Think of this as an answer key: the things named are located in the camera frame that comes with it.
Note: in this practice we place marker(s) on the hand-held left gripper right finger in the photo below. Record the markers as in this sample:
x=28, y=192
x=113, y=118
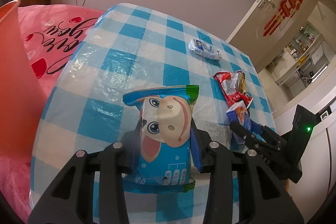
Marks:
x=195, y=150

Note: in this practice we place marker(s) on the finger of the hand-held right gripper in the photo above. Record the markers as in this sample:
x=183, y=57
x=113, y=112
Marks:
x=244, y=136
x=270, y=133

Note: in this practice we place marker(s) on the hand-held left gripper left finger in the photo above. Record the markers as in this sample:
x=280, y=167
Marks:
x=128, y=161

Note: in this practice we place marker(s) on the small blue white carton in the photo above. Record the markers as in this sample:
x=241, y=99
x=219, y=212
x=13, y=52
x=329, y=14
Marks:
x=240, y=116

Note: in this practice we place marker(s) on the blue cartoon snack packet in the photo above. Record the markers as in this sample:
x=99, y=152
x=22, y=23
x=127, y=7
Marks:
x=162, y=134

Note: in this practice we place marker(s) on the crushed white plastic bottle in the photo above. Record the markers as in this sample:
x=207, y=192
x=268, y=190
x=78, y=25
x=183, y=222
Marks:
x=204, y=49

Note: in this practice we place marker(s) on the orange plastic bucket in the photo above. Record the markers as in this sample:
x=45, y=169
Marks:
x=15, y=82

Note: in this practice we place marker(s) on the red snack wrapper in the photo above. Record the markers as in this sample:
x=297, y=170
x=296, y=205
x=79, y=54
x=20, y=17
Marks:
x=231, y=87

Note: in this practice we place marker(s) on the kitchen shelving unit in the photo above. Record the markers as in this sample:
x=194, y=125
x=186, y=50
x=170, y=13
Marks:
x=299, y=56

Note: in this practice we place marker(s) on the blue checkered tablecloth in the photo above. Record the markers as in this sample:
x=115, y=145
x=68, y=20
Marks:
x=118, y=56

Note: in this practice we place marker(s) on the white door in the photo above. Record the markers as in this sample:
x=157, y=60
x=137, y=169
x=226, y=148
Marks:
x=249, y=16

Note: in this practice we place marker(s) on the red paper door decoration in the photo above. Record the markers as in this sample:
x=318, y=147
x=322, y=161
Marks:
x=288, y=1

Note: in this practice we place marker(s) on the pink printed blanket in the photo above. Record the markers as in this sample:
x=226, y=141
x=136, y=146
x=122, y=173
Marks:
x=52, y=29

